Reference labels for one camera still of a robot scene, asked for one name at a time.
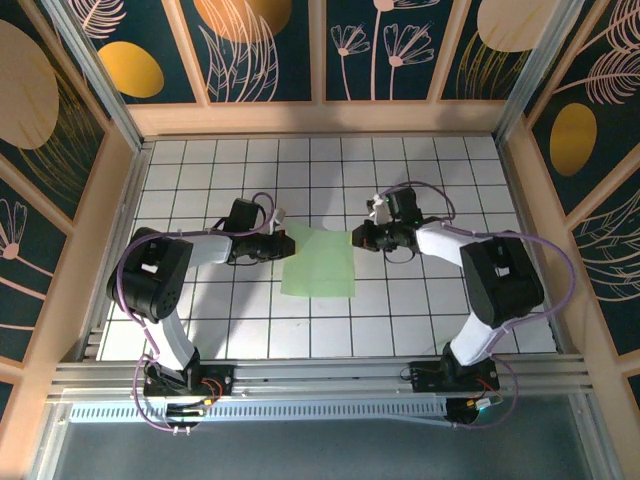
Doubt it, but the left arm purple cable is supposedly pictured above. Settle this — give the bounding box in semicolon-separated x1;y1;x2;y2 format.
119;192;276;436

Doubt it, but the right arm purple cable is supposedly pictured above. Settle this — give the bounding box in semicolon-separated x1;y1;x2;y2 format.
384;180;577;432

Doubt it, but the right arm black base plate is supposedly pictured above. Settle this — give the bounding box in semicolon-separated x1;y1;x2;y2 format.
407;359;501;394

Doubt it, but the white slotted cable duct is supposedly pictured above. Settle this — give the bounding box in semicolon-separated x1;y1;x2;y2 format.
67;399;451;426

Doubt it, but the black electronics module with wires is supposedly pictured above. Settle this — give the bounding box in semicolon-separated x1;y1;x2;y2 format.
447;394;504;426
164;397;221;434

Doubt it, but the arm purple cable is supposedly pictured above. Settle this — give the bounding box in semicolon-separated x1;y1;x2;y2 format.
119;192;276;436
384;180;577;432

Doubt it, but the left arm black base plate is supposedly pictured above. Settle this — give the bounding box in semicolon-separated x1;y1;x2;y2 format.
143;363;236;399

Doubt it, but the wide aluminium frame rail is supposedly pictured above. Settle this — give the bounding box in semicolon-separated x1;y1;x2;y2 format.
47;353;599;401

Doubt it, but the aluminium corner post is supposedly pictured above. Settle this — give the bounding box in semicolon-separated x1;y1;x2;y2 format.
42;0;146;151
492;0;586;149

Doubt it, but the aluminium side rail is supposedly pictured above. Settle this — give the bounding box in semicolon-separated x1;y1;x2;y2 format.
494;137;576;357
77;139;154;362

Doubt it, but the light green paper sheet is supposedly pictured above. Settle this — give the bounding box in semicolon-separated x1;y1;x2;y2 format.
279;221;357;300

